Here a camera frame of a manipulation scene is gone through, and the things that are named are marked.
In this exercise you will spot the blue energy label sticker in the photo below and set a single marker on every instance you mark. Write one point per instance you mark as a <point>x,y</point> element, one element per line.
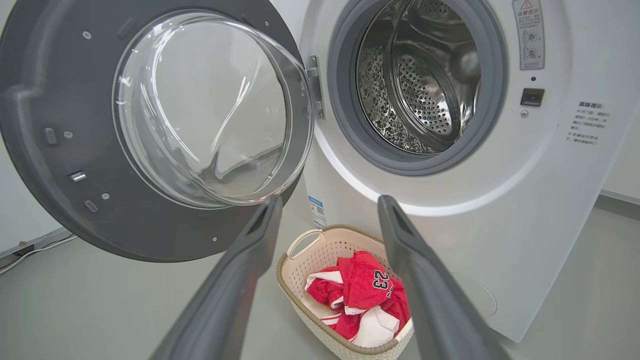
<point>317,212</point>

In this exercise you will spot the red and white jersey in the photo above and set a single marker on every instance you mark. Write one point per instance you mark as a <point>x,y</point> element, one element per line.
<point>360,285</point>

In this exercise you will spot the cream perforated laundry basket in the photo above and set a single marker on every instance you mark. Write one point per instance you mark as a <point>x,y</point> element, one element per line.
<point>300,280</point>

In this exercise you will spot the white front-load washing machine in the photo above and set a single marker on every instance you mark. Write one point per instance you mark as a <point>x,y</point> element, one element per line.
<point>550,225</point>

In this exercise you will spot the grey warning label sticker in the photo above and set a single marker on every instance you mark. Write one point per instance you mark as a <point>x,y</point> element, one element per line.
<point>529,35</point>

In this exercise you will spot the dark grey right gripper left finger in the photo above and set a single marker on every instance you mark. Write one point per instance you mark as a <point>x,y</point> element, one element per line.
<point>225,300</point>

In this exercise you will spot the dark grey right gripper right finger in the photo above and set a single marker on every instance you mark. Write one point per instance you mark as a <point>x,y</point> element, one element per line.
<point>435,300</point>

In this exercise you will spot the round dark glass washer door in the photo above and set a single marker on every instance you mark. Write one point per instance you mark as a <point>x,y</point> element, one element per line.
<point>50,90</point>

